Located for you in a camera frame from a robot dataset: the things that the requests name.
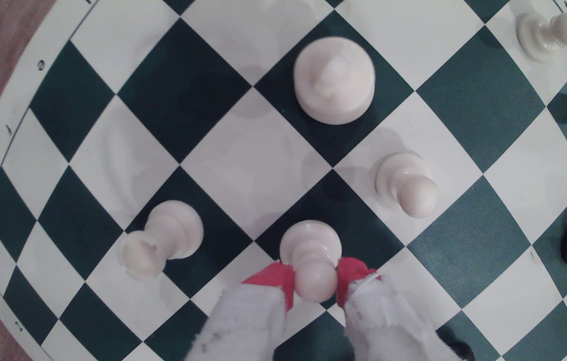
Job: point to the green and white chess mat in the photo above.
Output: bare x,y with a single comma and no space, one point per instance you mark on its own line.
243,165

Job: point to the red gripper finger white wrap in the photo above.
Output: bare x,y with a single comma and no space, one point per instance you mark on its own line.
248,321
388,321

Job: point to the white chess rook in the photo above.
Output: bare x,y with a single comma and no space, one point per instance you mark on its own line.
163,238

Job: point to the large white chess piece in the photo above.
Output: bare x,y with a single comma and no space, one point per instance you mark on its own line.
334,80

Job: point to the black chess piece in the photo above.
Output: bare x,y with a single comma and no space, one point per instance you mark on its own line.
462,352

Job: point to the white chess pawn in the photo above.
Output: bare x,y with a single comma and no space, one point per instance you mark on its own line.
406,183
312,255
544,32

